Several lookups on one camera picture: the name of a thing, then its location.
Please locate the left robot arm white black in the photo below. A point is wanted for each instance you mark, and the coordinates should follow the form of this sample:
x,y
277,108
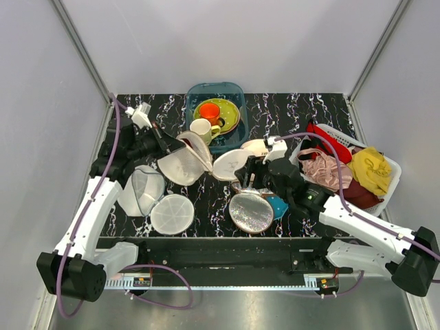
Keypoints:
x,y
72,269

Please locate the white open mesh laundry bag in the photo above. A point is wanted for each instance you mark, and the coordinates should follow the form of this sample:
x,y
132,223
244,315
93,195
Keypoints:
x,y
145,195

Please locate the orange cup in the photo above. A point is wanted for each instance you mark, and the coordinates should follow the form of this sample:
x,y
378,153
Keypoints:
x,y
210,112

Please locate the pink bra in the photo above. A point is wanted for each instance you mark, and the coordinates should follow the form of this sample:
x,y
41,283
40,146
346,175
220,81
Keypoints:
x,y
323,169

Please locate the red bra inside bag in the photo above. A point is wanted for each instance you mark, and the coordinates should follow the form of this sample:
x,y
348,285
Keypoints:
x,y
187,142

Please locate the cream capybara insulated lunch bag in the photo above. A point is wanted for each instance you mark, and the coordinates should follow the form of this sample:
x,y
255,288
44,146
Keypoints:
x,y
249,211

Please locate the yellow garment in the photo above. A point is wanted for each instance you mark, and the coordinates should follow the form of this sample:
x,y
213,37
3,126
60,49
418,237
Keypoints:
x,y
371,170

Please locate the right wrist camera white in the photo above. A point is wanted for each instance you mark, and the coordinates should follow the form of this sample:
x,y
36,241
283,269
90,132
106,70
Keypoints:
x,y
276,147

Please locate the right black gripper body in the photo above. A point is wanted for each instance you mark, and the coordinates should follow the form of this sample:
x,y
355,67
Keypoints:
x,y
262,178

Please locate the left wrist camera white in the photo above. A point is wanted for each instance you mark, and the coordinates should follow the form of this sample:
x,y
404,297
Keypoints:
x,y
140,115

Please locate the white plastic laundry basket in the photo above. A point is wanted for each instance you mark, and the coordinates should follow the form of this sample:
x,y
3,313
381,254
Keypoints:
x,y
395,174

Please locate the blue dotted plate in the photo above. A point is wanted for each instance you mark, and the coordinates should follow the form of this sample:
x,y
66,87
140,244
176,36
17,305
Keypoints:
x,y
279,207

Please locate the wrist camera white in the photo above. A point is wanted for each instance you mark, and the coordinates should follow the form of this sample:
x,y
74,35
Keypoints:
x,y
140,115
276,147

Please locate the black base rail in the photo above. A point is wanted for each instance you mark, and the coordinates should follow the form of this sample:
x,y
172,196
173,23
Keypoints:
x,y
239,263

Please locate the green dotted plate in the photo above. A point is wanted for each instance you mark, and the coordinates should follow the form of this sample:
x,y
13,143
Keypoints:
x,y
229,114

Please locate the teal transparent plastic bin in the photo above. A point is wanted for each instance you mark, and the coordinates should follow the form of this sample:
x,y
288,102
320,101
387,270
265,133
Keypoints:
x,y
224,90

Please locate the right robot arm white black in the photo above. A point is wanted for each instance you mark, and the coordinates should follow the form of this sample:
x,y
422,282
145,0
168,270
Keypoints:
x,y
410,258

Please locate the cream yellow-handled mug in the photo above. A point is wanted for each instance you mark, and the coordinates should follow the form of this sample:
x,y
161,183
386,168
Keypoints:
x,y
203,128

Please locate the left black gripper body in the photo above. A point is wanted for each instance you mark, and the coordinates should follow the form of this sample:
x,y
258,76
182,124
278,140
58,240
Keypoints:
x,y
146,144

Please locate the beige mesh bra laundry bag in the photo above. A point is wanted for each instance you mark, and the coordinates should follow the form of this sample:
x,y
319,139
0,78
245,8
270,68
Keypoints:
x,y
187,165

